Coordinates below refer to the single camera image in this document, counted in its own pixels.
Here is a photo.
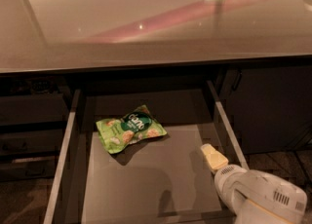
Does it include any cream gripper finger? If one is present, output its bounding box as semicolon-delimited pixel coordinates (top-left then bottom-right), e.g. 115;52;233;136
201;144;229;173

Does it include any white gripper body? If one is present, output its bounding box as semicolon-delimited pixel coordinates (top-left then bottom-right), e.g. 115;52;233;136
214;165;247;215

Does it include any grey drawer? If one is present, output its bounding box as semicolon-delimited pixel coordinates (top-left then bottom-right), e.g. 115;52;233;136
0;93;68;126
44;82;246;224
0;156;59;182
0;130;63;155

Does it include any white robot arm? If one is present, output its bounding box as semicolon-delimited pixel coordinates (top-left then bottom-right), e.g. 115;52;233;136
201;144;307;224

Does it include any grey cabinet door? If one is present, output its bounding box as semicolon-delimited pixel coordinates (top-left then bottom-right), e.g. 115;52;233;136
219;66;312;154

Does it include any green snack bag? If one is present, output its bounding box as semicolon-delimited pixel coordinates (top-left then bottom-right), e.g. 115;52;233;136
96;105;167;155

